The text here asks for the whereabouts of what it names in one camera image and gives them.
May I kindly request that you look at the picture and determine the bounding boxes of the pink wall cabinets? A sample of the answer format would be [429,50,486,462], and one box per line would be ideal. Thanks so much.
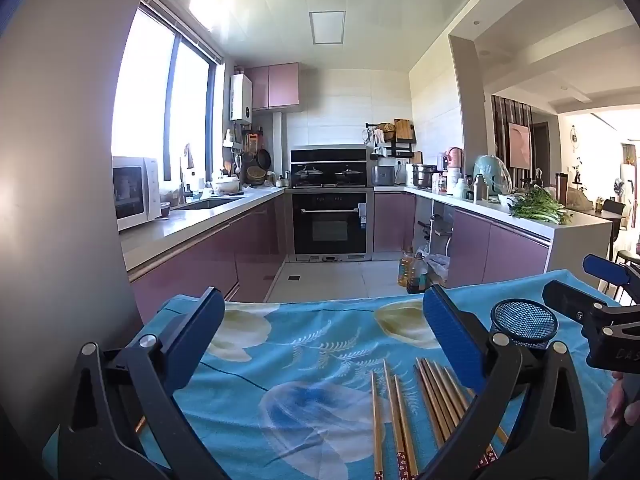
[244,62,301,112]

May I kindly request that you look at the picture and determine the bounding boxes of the purple cabinets with sink counter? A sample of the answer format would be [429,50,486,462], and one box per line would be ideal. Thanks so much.
[120,187,293,321]

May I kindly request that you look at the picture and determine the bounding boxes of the light green kitchen appliance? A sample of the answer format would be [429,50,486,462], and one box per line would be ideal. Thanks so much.
[472,154,513,197]

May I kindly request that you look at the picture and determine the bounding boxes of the purple cabinets with peninsula counter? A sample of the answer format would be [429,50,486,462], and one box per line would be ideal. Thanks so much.
[372,185,613,291]

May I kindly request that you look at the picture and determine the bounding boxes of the white microwave oven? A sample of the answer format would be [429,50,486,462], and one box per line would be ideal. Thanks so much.
[112,156,162,232]

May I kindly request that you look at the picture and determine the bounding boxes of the steel kitchen faucet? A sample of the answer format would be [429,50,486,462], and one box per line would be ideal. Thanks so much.
[178,167,195,207]

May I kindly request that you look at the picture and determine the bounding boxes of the bunch of green vegetables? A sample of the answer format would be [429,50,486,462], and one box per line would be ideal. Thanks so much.
[509,186,575,226]

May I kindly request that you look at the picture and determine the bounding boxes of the white wall water heater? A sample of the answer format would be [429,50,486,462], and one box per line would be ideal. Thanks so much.
[229,74,254,122]

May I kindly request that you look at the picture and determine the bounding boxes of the black integrated stove oven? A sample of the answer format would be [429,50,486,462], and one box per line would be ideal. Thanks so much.
[289,144,375,263]

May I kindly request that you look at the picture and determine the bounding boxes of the stainless steel stock pot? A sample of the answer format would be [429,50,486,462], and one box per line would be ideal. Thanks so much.
[410,162,445,189]

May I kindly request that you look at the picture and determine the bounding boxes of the patterned-end wooden chopstick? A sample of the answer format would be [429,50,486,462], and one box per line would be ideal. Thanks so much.
[370,371,386,480]
[394,375,420,480]
[383,359,412,480]

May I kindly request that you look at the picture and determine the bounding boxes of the pink wall picture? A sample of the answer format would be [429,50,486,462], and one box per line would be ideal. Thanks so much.
[508,122,532,169]

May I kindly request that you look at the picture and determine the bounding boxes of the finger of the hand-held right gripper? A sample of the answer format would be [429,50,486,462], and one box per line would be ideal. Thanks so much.
[581,253,640,306]
[542,280,621,335]

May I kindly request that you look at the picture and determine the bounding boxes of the blue floral tablecloth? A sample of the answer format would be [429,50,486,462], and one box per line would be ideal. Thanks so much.
[42,269,621,480]

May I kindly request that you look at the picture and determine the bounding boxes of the black lidded wok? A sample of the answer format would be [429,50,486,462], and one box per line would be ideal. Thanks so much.
[293,165,325,187]
[334,165,364,186]

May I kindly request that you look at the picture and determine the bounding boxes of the pink electric kettle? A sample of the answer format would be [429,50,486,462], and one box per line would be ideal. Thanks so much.
[446,146,464,181]

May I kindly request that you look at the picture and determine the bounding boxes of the white casserole pot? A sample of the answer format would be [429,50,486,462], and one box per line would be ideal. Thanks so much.
[212,175,244,197]

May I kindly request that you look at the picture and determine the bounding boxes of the kitchen window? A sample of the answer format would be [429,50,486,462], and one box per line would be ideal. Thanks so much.
[111,4,223,196]

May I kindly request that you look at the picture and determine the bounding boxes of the steel kitchen sink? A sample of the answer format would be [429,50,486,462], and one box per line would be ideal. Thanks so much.
[172,195,246,212]

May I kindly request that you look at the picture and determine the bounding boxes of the black wall storage rack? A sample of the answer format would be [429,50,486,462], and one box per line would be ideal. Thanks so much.
[364,119,417,162]

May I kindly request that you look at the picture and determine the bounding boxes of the bunch of wooden chopsticks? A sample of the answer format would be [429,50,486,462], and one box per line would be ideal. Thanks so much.
[413,357,510,467]

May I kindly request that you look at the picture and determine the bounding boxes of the dark liquid plastic bottle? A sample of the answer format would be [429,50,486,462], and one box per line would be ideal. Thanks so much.
[406,252,430,295]

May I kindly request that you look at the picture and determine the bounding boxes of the square ceiling light panel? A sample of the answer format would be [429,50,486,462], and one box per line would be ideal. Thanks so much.
[308,10,346,46]

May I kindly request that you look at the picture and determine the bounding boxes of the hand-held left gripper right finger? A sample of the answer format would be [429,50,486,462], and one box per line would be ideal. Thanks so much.
[422,284,591,480]

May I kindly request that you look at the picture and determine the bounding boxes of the black dining chair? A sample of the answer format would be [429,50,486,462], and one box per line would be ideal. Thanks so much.
[601,199,627,261]

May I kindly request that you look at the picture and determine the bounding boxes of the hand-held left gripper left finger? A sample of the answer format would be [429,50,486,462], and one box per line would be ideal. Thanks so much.
[57,286,226,480]

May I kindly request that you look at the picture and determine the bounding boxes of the black mesh utensil holder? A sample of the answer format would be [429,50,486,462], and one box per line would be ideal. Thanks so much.
[489,298,560,352]

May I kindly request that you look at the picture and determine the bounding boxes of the yellow cooking oil bottle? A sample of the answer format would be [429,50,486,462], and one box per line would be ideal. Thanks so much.
[398,247,416,288]

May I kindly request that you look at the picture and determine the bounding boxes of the person's right hand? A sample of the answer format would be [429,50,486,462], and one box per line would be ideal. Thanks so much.
[601,374,640,441]

